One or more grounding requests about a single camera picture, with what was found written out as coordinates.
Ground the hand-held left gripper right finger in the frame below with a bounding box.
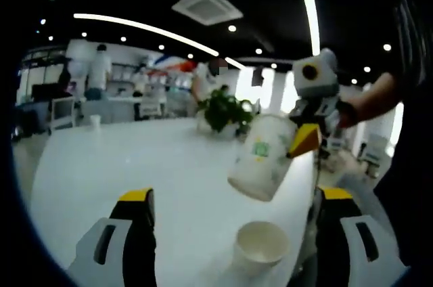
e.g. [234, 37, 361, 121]
[316, 185, 412, 287]

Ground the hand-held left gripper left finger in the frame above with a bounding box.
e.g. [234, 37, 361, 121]
[67, 187, 157, 287]

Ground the person's right hand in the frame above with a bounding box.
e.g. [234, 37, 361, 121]
[337, 101, 360, 129]

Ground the black hanging screen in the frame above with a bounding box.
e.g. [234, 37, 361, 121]
[252, 67, 266, 87]

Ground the straight ceiling light strip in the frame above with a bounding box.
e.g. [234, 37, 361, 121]
[292, 0, 321, 56]

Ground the potted green plant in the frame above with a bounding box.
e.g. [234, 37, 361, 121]
[196, 87, 254, 139]

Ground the white table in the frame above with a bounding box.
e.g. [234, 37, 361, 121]
[28, 117, 321, 287]

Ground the ceiling air conditioner vent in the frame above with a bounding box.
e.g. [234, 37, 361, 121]
[171, 0, 244, 26]

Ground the grey counter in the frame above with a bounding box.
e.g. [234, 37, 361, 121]
[80, 97, 136, 125]

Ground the white office chair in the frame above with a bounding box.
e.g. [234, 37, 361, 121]
[139, 95, 162, 118]
[49, 96, 78, 131]

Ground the curved ceiling light strip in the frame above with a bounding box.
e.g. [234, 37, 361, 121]
[73, 12, 245, 70]

